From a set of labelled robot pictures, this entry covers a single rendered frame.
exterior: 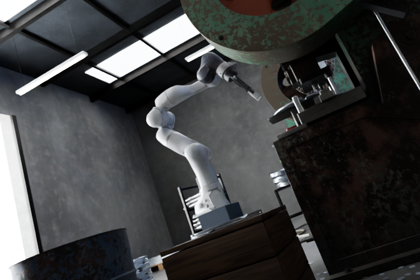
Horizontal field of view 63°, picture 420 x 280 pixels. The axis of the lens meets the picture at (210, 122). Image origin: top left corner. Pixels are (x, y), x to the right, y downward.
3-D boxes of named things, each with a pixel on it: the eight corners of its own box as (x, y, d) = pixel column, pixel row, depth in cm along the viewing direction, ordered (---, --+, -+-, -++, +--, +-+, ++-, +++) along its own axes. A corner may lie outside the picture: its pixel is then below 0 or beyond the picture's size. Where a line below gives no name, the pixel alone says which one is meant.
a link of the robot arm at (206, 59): (210, 88, 201) (203, 85, 192) (195, 75, 206) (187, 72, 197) (229, 63, 197) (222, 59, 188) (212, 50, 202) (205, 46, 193)
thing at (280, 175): (290, 230, 433) (267, 172, 455) (289, 229, 476) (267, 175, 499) (320, 219, 430) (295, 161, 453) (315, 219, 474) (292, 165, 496)
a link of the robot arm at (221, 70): (214, 71, 190) (220, 77, 189) (228, 54, 190) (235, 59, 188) (220, 78, 202) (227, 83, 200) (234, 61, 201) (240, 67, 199)
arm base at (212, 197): (187, 220, 188) (179, 195, 192) (204, 215, 205) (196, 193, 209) (221, 206, 179) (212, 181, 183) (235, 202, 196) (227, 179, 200)
